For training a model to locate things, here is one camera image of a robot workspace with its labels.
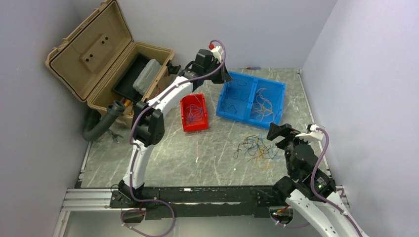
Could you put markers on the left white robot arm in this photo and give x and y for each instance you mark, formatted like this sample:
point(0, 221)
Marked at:
point(148, 127)

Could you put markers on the red plastic bin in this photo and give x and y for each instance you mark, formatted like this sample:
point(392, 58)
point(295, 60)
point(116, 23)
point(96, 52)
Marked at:
point(194, 114)

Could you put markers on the grey plastic case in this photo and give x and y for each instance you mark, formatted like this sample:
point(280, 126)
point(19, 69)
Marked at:
point(147, 75)

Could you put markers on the tan plastic toolbox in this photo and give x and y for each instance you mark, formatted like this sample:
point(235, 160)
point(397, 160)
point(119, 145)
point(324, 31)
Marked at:
point(95, 55)

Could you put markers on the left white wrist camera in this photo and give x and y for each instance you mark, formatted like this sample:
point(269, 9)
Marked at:
point(218, 50)

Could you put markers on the blue plastic bin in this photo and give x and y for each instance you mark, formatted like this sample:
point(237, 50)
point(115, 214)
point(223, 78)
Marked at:
point(252, 100)

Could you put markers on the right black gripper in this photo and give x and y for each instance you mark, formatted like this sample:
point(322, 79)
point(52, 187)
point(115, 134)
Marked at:
point(274, 130)

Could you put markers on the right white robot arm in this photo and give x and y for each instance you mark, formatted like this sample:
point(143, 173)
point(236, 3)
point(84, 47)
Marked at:
point(307, 189)

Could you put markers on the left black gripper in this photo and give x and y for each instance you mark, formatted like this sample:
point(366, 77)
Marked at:
point(224, 77)

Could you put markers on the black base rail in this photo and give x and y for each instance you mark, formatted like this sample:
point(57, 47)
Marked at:
point(210, 201)

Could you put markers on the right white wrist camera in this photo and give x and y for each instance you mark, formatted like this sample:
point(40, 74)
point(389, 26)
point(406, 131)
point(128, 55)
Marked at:
point(314, 133)

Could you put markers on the silver wrench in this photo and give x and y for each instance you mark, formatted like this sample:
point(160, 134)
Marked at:
point(115, 137)

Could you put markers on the black toolbox tray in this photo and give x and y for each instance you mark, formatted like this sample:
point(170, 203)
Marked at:
point(124, 86)

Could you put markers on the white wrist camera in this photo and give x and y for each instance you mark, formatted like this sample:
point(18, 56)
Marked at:
point(314, 133)
point(218, 50)

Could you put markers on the aluminium frame rail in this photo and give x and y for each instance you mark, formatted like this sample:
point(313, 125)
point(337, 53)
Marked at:
point(81, 199)

